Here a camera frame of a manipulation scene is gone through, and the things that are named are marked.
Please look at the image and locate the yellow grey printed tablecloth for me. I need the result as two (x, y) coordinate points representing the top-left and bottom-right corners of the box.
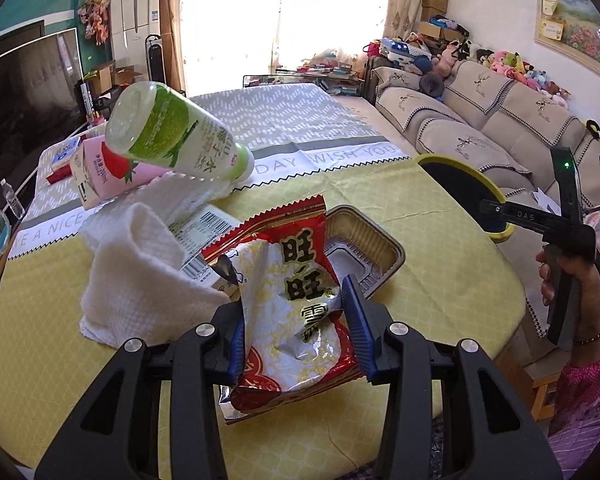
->
(0, 82), (526, 480)

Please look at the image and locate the blue star print bag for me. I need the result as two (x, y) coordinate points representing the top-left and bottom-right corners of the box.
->
(382, 39), (431, 62)

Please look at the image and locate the flat red box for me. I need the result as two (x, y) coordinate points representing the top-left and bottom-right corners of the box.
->
(46, 132), (98, 186)

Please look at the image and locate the black tall box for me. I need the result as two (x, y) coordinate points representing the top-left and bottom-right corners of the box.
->
(77, 80), (94, 117)

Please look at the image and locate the black tower fan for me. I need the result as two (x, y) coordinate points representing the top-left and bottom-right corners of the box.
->
(144, 34), (170, 86)

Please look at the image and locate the hanging flower decoration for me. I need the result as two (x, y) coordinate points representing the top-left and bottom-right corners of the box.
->
(77, 0), (112, 46)

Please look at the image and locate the white foam net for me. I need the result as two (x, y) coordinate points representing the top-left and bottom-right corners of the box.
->
(79, 170), (241, 351)

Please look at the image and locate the gold bracelet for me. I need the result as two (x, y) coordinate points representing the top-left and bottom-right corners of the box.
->
(572, 312), (600, 346)

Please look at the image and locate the framed flower painting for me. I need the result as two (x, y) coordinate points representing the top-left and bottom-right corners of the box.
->
(535, 0), (600, 68)

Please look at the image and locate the pink strawberry drink carton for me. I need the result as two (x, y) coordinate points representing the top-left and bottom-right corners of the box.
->
(70, 135), (173, 211)

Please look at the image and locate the wide cardboard box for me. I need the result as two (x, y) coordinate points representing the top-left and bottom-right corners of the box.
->
(419, 21), (463, 44)

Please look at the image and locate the dark round cushion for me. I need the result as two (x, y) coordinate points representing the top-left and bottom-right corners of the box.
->
(420, 72), (446, 99)

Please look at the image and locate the white refrigerator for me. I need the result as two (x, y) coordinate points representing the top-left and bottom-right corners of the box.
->
(109, 0), (163, 68)

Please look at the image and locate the clear water bottle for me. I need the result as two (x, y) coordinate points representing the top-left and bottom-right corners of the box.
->
(0, 179), (26, 221)

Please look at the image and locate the beige sofa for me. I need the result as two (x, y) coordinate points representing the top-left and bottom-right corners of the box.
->
(362, 55), (600, 221)

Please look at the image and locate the small cardboard box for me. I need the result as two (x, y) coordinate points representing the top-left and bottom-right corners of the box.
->
(420, 0), (448, 23)

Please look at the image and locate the yellow rim trash bin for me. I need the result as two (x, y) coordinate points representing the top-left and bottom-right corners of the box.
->
(412, 154), (518, 243)

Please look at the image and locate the pile of plush toys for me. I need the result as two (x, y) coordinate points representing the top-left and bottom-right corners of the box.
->
(430, 37), (571, 111)

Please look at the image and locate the blue white small box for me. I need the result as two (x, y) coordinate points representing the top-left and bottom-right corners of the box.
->
(51, 139), (83, 171)

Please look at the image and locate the person's right hand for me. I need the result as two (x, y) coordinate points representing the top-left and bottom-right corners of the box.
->
(536, 249), (600, 323)

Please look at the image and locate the beige curtain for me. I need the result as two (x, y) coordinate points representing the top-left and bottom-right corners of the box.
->
(382, 0), (431, 46)
(160, 0), (188, 96)

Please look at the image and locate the red white snack bag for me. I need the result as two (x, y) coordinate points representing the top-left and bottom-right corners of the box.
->
(200, 194), (361, 426)

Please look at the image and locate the green label plastic bottle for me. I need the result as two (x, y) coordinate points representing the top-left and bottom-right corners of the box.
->
(104, 81), (255, 183)

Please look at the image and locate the brown plastic food tray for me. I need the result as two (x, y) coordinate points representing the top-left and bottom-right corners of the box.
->
(325, 205), (406, 301)

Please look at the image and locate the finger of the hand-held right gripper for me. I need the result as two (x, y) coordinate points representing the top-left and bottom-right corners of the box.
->
(477, 199), (566, 228)

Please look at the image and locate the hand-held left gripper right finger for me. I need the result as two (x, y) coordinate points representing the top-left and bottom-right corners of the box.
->
(341, 274), (563, 480)

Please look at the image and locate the black flat television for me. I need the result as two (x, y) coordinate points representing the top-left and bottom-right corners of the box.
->
(0, 27), (86, 201)

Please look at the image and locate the open cardboard box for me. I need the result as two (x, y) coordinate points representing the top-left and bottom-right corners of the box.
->
(90, 60), (148, 97)

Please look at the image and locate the glass coffee table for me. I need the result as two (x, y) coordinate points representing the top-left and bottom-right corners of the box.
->
(242, 65), (366, 97)

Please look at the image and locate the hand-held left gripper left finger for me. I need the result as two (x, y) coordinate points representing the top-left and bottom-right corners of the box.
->
(34, 280), (247, 480)

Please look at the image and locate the white barcode box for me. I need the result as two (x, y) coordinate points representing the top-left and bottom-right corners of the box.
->
(167, 204), (243, 291)

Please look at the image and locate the wooden stool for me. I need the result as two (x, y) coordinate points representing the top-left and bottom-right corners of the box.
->
(522, 360), (563, 421)

